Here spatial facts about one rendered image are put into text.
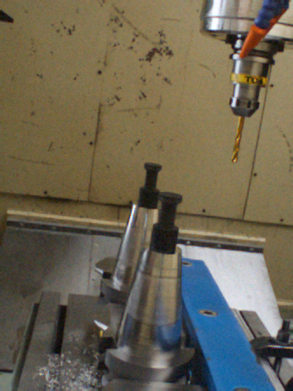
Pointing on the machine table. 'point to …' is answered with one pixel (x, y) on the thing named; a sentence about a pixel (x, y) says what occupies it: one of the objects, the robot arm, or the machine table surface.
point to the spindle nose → (242, 21)
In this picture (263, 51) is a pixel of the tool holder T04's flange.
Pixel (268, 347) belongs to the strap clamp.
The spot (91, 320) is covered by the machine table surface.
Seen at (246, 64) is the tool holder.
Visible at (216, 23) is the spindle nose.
